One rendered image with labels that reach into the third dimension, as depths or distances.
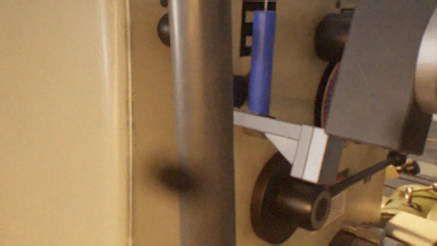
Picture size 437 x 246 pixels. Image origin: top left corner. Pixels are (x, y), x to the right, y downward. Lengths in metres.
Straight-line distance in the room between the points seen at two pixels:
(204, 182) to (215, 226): 0.02
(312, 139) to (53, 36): 0.31
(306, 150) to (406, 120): 0.07
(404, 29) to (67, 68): 0.34
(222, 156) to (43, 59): 0.43
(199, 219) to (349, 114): 0.18
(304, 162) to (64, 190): 0.32
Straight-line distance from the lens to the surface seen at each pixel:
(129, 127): 0.48
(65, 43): 0.53
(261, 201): 0.66
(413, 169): 1.17
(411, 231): 1.20
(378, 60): 0.32
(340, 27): 0.71
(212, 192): 0.15
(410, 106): 0.31
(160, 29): 0.45
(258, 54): 0.52
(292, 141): 0.36
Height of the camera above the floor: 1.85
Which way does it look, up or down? 15 degrees down
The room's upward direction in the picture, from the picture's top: 2 degrees clockwise
